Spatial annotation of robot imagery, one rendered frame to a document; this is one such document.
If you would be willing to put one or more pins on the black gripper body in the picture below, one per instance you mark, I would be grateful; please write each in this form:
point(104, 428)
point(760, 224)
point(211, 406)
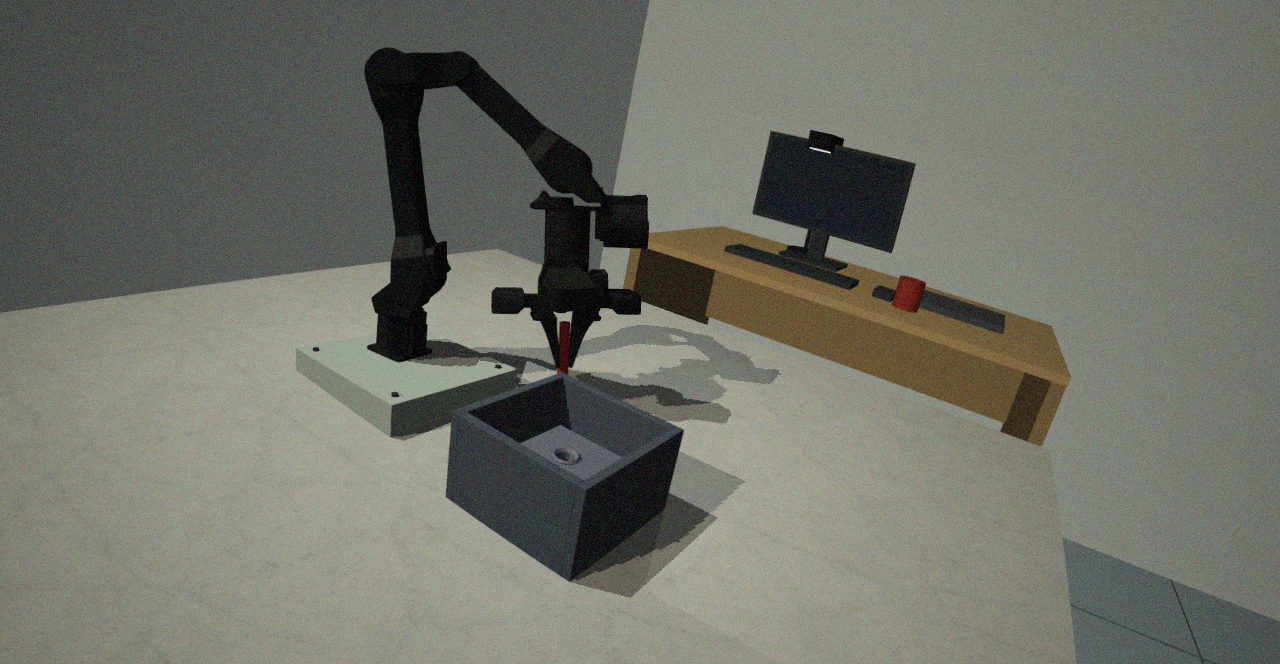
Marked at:
point(511, 300)

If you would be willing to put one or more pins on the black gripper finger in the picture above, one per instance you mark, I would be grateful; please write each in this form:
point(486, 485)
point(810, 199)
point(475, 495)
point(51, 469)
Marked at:
point(579, 326)
point(549, 324)

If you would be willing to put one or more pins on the dark red peg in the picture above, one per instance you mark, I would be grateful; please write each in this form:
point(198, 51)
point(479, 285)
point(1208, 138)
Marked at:
point(563, 343)

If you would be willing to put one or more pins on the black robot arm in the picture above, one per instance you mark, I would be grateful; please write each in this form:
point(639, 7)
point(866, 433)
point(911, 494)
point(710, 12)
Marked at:
point(419, 265)

